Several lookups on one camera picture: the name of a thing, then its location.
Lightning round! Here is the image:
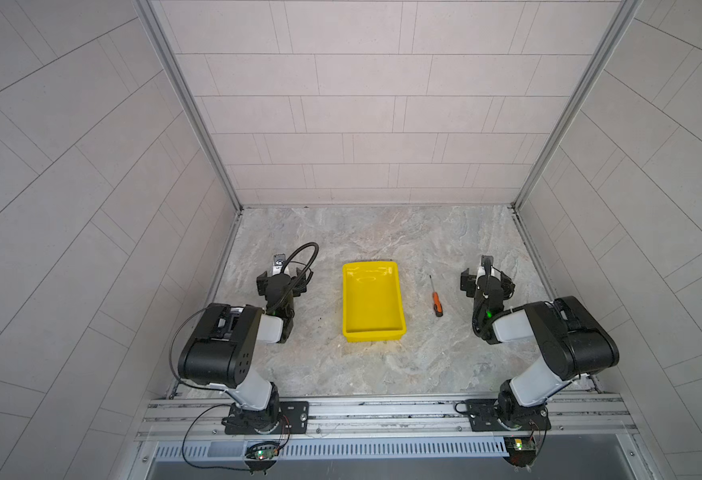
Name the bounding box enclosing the orange black handled screwdriver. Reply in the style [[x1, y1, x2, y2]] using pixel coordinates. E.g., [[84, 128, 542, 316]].
[[429, 276, 444, 318]]

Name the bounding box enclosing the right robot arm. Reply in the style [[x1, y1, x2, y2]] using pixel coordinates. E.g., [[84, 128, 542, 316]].
[[455, 256, 619, 432]]

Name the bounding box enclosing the yellow plastic bin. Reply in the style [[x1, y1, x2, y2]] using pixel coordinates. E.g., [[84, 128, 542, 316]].
[[342, 261, 407, 343]]

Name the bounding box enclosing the left controller board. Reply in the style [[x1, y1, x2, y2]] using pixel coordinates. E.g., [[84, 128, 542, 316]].
[[245, 441, 281, 461]]

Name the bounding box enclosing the controller board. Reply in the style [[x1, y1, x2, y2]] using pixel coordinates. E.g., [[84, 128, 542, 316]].
[[245, 441, 281, 461], [503, 437, 538, 468]]

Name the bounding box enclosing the right controller board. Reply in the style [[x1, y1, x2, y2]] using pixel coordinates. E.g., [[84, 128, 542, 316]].
[[503, 437, 538, 468]]

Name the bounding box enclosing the black cable loop left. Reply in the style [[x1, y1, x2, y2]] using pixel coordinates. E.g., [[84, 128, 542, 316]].
[[266, 241, 320, 316]]

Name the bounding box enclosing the black base cable left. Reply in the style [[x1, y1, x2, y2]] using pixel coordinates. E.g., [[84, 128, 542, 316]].
[[168, 305, 256, 472]]

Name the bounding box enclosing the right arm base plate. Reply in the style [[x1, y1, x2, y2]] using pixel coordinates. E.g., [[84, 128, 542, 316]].
[[455, 399, 551, 432]]

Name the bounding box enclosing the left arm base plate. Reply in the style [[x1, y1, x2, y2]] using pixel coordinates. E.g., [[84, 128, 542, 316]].
[[221, 401, 310, 435]]

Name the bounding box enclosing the aluminium mounting rail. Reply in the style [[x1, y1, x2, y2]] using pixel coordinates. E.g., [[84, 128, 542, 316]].
[[135, 391, 638, 441]]

